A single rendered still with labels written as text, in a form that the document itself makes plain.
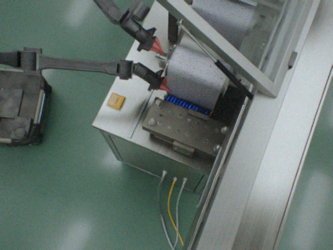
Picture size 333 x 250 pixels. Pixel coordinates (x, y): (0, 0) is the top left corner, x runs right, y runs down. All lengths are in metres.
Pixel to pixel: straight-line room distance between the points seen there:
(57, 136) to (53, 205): 0.51
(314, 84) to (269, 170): 0.35
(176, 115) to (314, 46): 0.64
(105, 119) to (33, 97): 0.98
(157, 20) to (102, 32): 1.12
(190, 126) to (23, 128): 1.28
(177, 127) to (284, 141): 0.56
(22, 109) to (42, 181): 0.53
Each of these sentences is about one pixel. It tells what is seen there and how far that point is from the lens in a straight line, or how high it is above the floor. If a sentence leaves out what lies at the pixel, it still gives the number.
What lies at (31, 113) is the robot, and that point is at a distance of 2.66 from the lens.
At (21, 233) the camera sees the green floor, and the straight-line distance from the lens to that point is 2.78.
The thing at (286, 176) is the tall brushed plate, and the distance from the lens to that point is 1.24.
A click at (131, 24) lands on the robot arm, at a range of 1.45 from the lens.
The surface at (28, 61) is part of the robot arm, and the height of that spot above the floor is 1.30.
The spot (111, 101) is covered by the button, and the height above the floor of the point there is 0.92.
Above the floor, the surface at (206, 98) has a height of 1.14.
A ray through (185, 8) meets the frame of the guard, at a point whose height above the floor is 1.88.
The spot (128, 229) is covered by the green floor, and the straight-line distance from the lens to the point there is 2.61.
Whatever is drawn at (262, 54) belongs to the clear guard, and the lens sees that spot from 1.05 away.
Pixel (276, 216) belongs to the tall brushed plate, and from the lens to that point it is 1.22.
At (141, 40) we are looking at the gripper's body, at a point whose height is 1.34.
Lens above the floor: 2.60
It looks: 73 degrees down
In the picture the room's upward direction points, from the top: 2 degrees clockwise
